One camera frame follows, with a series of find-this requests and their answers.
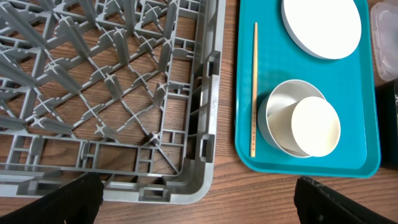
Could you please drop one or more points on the grey metal bowl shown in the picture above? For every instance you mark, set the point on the grey metal bowl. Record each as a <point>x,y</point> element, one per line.
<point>284,95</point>

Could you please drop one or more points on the teal plastic tray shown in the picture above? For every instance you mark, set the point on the teal plastic tray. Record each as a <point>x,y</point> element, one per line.
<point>348,84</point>

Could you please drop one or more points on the black tray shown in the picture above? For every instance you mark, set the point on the black tray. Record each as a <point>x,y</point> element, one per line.
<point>386,102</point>

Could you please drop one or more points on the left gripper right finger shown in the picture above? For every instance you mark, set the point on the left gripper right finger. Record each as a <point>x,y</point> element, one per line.
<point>319,204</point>

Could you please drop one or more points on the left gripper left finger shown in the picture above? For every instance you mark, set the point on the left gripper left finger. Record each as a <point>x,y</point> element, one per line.
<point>77,202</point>

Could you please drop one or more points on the clear plastic bin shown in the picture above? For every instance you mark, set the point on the clear plastic bin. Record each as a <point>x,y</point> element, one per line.
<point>384,36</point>

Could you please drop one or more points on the large white plate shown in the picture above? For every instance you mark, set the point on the large white plate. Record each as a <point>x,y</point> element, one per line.
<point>327,29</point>

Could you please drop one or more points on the wooden chopstick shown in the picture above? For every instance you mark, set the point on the wooden chopstick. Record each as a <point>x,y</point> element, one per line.
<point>254,91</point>

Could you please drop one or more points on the white paper cup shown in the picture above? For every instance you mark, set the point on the white paper cup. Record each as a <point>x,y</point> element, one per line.
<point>308,127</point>

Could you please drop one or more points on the grey plastic dish rack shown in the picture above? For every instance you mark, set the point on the grey plastic dish rack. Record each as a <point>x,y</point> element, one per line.
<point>125,89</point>

